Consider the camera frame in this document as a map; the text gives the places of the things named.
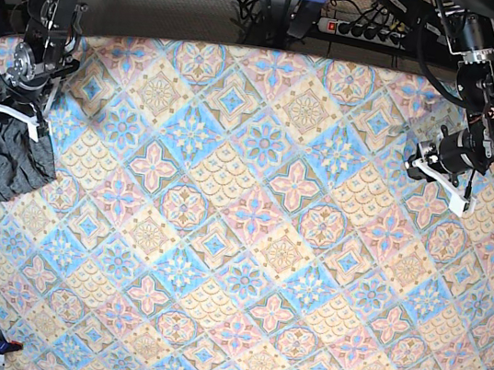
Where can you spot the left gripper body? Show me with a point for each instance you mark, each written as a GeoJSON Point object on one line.
{"type": "Point", "coordinates": [471, 150]}

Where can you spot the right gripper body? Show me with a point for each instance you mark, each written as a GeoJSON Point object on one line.
{"type": "Point", "coordinates": [28, 82]}

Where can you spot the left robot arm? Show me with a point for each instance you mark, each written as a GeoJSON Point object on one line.
{"type": "Point", "coordinates": [471, 37]}

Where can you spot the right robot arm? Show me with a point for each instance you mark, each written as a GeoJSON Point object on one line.
{"type": "Point", "coordinates": [41, 61]}

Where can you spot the white power strip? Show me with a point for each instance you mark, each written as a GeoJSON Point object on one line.
{"type": "Point", "coordinates": [387, 34]}

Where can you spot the patterned tablecloth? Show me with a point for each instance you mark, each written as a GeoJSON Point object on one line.
{"type": "Point", "coordinates": [224, 208]}

